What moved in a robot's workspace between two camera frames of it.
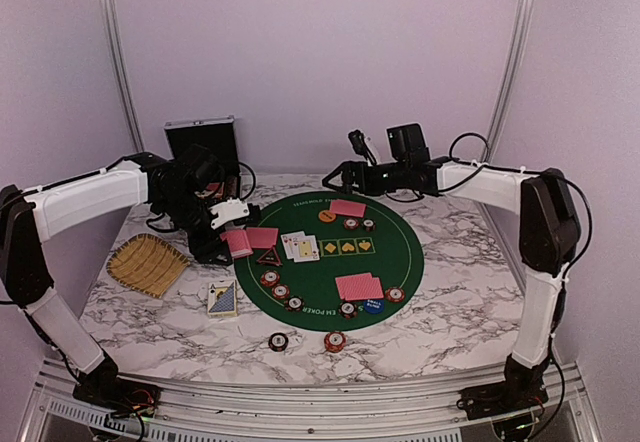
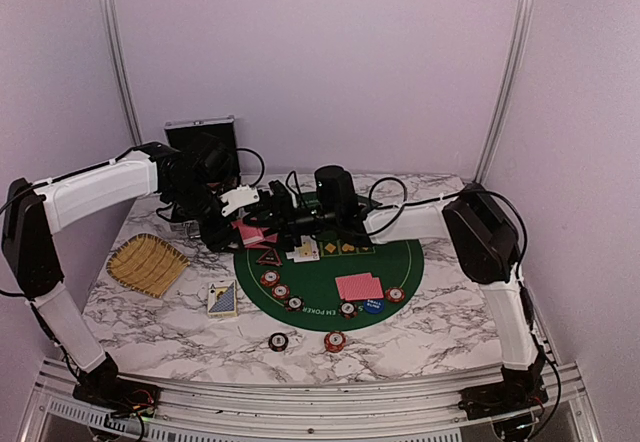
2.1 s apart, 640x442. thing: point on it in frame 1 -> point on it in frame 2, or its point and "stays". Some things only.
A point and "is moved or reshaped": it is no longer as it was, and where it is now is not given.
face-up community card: x=305 y=249 stays
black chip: x=348 y=309 stays
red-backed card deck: x=239 y=243 is moved or reshaped
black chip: x=294 y=303 stays
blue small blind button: x=374 y=306 stays
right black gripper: x=348 y=169 -> x=280 y=209
